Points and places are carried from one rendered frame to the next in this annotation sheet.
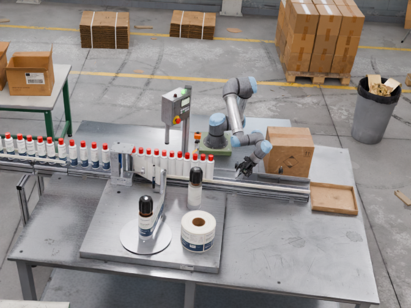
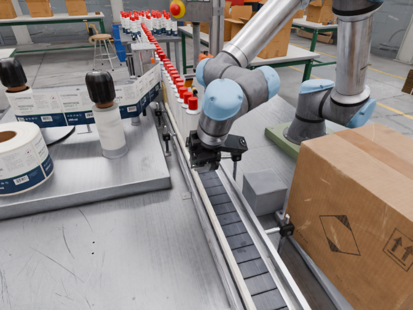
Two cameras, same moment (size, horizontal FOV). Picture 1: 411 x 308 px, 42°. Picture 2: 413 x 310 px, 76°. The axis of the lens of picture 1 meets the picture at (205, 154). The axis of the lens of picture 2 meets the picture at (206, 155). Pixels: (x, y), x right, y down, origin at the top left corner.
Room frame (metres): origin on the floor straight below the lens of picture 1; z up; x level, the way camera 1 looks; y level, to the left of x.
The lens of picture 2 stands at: (2.64, -0.84, 1.42)
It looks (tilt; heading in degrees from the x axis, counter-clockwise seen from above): 34 degrees down; 71
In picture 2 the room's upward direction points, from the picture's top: straight up
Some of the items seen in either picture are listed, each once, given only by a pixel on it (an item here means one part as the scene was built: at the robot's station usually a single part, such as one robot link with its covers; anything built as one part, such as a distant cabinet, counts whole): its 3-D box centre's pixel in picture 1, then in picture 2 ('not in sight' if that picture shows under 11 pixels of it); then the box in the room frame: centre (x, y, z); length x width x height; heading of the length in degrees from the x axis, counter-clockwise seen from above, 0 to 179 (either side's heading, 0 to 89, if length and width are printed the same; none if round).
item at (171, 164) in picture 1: (171, 164); (177, 98); (2.89, 0.22, 0.98); 0.05 x 0.05 x 0.20
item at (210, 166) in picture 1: (210, 167); (193, 125); (2.88, -0.04, 0.98); 0.05 x 0.05 x 0.20
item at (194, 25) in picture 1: (192, 24); not in sight; (7.50, 0.33, 0.11); 0.65 x 0.54 x 0.22; 90
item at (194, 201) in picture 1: (195, 187); (107, 115); (2.60, 0.05, 1.03); 0.09 x 0.09 x 0.30
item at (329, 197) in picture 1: (333, 197); not in sight; (2.83, -0.89, 0.85); 0.30 x 0.26 x 0.04; 87
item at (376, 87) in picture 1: (381, 94); not in sight; (5.05, -1.80, 0.50); 0.42 x 0.41 x 0.28; 93
